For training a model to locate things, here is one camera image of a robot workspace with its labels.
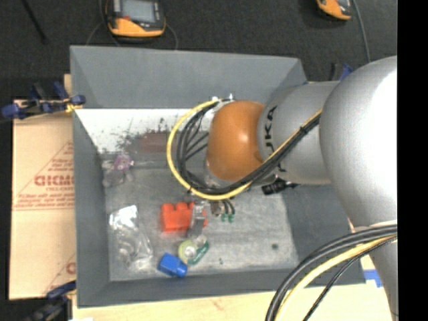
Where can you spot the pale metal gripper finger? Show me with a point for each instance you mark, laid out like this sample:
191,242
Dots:
202,216
194,222

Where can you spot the orange toy brick block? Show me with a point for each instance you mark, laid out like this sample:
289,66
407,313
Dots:
175,217

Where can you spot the green and white packet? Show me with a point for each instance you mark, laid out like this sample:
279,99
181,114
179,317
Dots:
192,251

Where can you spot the blue toy block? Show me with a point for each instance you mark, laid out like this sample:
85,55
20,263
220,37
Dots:
171,265

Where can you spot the clear plastic bag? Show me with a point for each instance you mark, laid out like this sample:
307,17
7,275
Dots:
128,236

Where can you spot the purple toy animal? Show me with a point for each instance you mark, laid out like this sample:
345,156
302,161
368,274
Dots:
118,167

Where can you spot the grey metal bin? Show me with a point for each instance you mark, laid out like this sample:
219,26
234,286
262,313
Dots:
140,79

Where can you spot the brown cardboard board red print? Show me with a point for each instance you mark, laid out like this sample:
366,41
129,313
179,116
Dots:
40,212

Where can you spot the black cylinder on white bracket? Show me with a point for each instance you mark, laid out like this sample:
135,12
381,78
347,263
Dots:
275,188

